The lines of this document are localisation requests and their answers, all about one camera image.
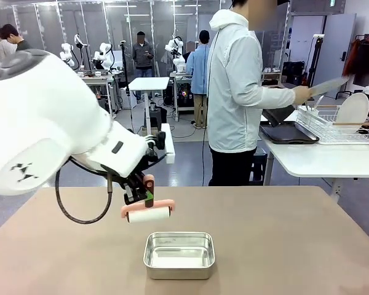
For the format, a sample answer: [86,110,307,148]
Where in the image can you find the low shoe shelf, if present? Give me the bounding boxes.
[261,66,284,87]

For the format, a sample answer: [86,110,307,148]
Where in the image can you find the white side table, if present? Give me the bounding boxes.
[258,110,369,202]

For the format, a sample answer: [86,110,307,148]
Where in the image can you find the man in beige top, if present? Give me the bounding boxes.
[0,27,17,64]

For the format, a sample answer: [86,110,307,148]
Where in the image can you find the man in dark jacket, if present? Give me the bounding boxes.
[132,31,154,79]

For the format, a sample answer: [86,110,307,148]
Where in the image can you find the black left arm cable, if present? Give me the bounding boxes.
[55,167,113,224]

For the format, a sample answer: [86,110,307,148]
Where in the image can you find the black stand with white head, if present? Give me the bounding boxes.
[301,34,325,93]

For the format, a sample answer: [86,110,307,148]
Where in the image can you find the grey robot work table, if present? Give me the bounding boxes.
[79,70,124,121]
[169,71,193,122]

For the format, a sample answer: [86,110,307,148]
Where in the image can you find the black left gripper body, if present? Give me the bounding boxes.
[119,170,148,194]

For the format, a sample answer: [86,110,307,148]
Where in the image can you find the man in dark green sweater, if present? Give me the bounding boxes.
[2,23,32,52]

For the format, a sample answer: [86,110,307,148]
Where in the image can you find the person's right hand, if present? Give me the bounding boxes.
[293,85,313,105]

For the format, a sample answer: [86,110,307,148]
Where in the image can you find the person in white jacket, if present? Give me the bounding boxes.
[207,9,298,153]

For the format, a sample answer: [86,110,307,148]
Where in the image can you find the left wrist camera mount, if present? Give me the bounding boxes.
[143,122,176,164]

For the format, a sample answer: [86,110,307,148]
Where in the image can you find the person's right forearm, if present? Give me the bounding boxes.
[261,87,296,108]

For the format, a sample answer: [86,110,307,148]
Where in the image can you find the person in blue shirt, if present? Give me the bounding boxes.
[186,29,210,129]

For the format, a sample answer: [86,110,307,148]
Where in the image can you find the pink handled lint roller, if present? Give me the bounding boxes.
[120,174,176,224]

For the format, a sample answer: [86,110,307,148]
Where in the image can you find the black clothes rack with clothes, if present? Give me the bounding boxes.
[336,33,369,101]

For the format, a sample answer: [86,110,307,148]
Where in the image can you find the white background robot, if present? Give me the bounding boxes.
[93,42,115,73]
[59,33,90,73]
[165,36,186,66]

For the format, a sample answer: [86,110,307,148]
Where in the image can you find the black equipment case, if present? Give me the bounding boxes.
[282,61,305,86]

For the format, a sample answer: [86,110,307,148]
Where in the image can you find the rectangular steel container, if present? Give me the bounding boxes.
[143,232,216,280]

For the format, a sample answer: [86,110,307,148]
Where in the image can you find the person's black trousers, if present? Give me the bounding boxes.
[209,146,255,187]

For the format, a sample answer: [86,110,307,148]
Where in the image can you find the white wire dish rack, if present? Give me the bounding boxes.
[296,104,369,146]

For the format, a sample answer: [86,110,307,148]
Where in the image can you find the white standing desk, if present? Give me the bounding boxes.
[128,76,170,136]

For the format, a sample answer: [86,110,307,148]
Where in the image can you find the person's blurred head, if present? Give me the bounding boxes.
[230,0,279,31]

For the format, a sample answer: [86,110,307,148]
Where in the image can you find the dark blue plastic stool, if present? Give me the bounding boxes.
[248,146,268,185]

